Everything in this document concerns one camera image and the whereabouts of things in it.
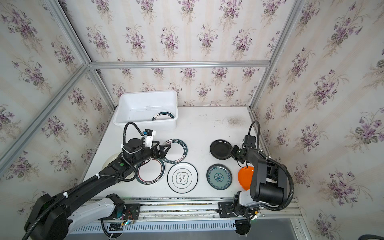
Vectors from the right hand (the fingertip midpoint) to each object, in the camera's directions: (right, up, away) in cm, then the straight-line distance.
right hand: (236, 153), depth 93 cm
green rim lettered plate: (-38, +1, 0) cm, 38 cm away
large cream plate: (-79, -3, -3) cm, 79 cm away
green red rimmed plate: (-53, -10, -5) cm, 54 cm away
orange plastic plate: (+2, -11, -9) cm, 15 cm away
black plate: (-10, +2, +3) cm, 10 cm away
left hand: (-42, +8, -14) cm, 45 cm away
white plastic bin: (-56, +30, +24) cm, 68 cm away
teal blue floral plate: (-12, -12, -8) cm, 19 cm away
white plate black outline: (-34, -12, -9) cm, 37 cm away
